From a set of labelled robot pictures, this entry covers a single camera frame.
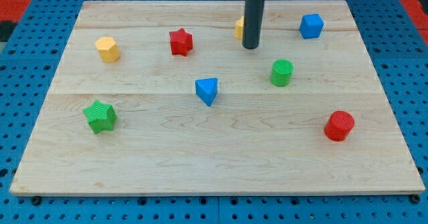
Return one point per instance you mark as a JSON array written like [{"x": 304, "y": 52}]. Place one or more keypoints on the blue triangle block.
[{"x": 206, "y": 90}]

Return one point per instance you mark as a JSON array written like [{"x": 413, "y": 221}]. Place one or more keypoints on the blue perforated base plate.
[{"x": 30, "y": 58}]

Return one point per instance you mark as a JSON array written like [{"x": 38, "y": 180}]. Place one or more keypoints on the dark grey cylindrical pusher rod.
[{"x": 253, "y": 15}]

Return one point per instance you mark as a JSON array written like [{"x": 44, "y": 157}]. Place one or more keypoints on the blue cube block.
[{"x": 311, "y": 26}]

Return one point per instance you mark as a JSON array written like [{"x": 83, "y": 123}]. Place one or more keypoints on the light wooden board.
[{"x": 256, "y": 139}]

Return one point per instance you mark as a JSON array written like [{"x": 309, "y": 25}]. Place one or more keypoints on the yellow block behind rod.
[{"x": 239, "y": 28}]

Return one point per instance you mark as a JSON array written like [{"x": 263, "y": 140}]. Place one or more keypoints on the yellow hexagon block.
[{"x": 107, "y": 49}]

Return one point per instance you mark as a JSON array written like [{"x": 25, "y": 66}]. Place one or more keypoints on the red star block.
[{"x": 181, "y": 42}]

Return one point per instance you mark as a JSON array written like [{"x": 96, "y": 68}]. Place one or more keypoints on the green cylinder block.
[{"x": 282, "y": 71}]

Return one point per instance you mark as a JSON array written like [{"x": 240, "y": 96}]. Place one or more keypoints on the red cylinder block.
[{"x": 339, "y": 125}]

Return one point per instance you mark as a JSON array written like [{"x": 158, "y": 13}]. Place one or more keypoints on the green star block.
[{"x": 100, "y": 116}]

